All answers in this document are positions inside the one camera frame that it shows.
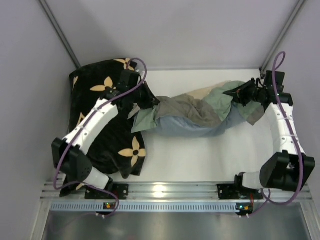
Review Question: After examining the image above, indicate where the right corner aluminium profile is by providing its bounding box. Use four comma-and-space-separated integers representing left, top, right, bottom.
259, 0, 307, 72

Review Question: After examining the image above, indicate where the left corner aluminium profile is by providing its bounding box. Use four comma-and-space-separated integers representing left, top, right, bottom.
38, 0, 81, 69

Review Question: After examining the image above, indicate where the grey slotted cable duct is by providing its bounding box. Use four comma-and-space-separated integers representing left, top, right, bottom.
49, 201, 253, 213

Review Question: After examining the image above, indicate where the black floral pillow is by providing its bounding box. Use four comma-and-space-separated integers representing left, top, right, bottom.
59, 57, 147, 198

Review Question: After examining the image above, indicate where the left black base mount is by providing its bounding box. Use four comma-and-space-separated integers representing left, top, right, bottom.
84, 183, 129, 200

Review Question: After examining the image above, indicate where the corner aluminium profile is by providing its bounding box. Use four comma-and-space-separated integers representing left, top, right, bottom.
38, 0, 81, 69
259, 0, 307, 72

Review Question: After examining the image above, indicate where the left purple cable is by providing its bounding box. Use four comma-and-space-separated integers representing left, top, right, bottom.
53, 57, 148, 218

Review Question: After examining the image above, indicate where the blue pillow cover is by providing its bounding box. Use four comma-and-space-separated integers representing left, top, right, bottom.
147, 106, 245, 138

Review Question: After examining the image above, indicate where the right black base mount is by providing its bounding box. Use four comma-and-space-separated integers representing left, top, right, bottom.
217, 184, 238, 200

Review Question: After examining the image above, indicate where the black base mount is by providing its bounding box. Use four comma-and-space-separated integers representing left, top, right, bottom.
84, 183, 129, 200
217, 184, 238, 200

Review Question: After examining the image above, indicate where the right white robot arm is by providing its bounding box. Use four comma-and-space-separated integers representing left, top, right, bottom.
225, 70, 316, 192

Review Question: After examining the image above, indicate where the patchwork green beige pillowcase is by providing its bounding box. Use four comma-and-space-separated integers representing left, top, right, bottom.
131, 81, 265, 133

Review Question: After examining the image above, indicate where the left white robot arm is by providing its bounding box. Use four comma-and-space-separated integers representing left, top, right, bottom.
51, 69, 158, 194

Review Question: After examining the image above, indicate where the aluminium mounting rail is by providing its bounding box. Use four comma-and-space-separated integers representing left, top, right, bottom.
39, 181, 313, 201

